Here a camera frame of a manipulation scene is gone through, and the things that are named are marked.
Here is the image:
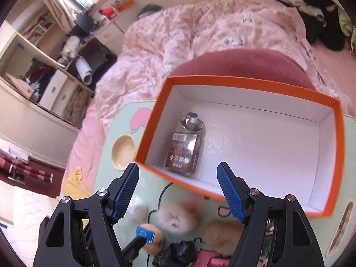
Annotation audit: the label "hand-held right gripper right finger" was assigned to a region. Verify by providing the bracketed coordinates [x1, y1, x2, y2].
[217, 162, 325, 267]

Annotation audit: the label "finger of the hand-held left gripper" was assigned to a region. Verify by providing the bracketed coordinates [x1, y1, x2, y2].
[122, 226, 155, 265]

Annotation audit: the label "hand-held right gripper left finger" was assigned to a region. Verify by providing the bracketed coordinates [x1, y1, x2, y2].
[33, 162, 140, 267]

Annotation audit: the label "tan bear plush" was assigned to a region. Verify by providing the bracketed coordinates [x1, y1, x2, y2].
[140, 223, 164, 254]

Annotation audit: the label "white fluffy scrunchie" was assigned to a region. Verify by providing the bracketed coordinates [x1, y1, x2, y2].
[156, 197, 206, 235]

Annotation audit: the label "orange cardboard box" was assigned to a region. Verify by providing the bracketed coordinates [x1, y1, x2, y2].
[135, 75, 345, 218]

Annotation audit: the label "black shiny object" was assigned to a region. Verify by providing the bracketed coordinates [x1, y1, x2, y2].
[152, 241, 198, 267]

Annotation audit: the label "tan fluffy scrunchie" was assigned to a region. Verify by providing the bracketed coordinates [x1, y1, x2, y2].
[204, 220, 245, 257]

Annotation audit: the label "brown printed pack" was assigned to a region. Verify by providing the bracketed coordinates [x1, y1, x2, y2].
[165, 132, 201, 176]

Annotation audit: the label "pink object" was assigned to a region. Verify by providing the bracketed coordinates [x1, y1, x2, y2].
[196, 250, 233, 267]

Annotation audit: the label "silver metal lighter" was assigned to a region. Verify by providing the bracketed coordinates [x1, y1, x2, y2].
[180, 113, 204, 133]

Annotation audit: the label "red striped cloth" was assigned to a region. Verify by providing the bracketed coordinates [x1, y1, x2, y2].
[0, 156, 53, 184]

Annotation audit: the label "white textured mat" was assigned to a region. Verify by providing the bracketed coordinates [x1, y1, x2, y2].
[0, 185, 60, 267]

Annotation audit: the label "low white storage drawers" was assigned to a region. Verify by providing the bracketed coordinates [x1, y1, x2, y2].
[39, 69, 77, 117]

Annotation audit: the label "dark pink cushion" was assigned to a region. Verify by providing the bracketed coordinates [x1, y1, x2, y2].
[169, 49, 316, 91]

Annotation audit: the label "white paper roll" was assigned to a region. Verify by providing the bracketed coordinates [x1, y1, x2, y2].
[76, 58, 92, 85]

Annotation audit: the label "white clothes pile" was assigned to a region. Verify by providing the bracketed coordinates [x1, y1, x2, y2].
[61, 36, 81, 59]

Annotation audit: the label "white drawer cabinet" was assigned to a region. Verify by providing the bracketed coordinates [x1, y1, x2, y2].
[95, 22, 124, 49]

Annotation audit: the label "pink floral quilt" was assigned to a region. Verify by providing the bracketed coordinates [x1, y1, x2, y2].
[96, 0, 348, 134]

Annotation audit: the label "cream bookshelf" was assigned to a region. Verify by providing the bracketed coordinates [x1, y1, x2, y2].
[0, 0, 95, 109]

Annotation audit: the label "black monitor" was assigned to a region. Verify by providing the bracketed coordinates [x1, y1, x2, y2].
[75, 14, 96, 34]

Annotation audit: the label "red object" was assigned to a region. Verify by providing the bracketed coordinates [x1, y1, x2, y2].
[101, 7, 116, 20]

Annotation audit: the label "grey cloth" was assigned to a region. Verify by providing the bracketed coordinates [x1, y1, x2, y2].
[138, 4, 162, 20]

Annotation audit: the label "black clothes pile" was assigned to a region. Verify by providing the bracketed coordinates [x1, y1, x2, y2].
[296, 0, 348, 51]

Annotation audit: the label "orange tray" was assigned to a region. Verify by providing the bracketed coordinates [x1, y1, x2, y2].
[117, 0, 136, 12]

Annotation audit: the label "beige curtain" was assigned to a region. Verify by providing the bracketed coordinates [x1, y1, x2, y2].
[33, 0, 74, 31]

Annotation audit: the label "light green cloth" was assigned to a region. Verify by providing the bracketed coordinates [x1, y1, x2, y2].
[328, 0, 356, 53]

